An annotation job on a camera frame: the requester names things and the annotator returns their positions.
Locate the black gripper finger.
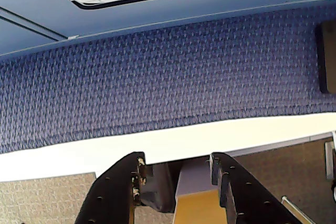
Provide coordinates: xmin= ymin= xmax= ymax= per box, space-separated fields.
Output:
xmin=209 ymin=152 xmax=302 ymax=224
xmin=75 ymin=152 xmax=146 ymax=224

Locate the thin metal rod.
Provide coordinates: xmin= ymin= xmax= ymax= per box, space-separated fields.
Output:
xmin=280 ymin=195 xmax=316 ymax=224

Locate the grey and yellow block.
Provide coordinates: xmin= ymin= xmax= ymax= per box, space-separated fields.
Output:
xmin=173 ymin=158 xmax=221 ymax=224

